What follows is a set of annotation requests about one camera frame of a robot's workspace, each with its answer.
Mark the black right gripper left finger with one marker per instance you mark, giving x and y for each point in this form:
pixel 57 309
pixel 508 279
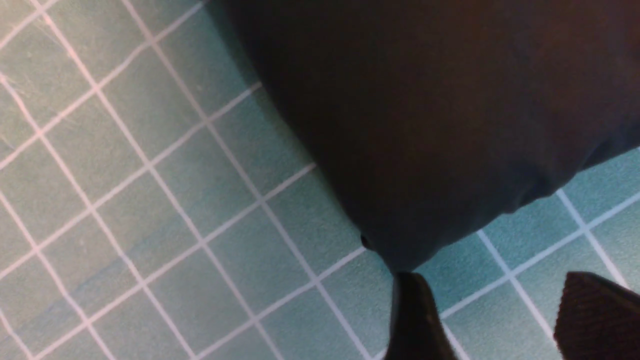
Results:
pixel 416 330

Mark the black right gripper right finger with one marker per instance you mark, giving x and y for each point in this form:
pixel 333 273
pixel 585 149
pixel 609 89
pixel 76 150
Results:
pixel 597 319

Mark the dark gray long-sleeved shirt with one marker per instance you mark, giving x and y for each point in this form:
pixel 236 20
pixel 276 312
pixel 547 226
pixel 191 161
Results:
pixel 431 118

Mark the green checkered tablecloth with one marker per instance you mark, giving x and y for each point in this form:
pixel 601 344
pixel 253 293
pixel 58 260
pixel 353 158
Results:
pixel 155 205

